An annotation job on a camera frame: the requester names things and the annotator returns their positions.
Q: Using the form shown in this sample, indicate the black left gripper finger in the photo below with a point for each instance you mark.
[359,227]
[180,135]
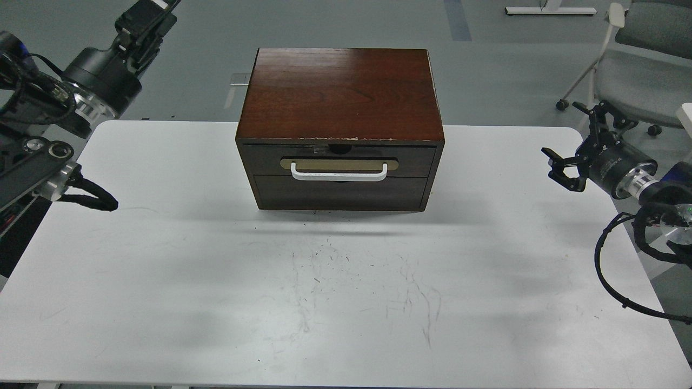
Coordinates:
[141,30]

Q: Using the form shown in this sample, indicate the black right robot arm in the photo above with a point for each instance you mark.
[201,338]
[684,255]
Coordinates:
[663,203]

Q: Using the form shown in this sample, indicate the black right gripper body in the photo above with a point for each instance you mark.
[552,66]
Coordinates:
[611,163]

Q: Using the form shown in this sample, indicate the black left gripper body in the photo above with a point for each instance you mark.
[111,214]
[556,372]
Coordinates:
[108,75]

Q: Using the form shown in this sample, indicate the grey office chair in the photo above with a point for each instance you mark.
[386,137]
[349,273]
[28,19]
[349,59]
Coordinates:
[643,68]

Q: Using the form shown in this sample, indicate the dark wooden drawer cabinet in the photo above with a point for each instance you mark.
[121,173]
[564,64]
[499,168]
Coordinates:
[334,98]

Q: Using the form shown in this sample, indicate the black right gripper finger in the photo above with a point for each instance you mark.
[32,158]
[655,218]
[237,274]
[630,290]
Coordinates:
[607,124]
[557,166]

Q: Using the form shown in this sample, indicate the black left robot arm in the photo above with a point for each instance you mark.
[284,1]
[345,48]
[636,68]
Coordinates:
[35,166]

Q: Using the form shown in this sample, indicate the white desk foot bar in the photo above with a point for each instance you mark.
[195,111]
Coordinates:
[549,8]

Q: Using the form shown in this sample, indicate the wooden drawer with white handle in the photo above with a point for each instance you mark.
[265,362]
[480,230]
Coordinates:
[403,161]

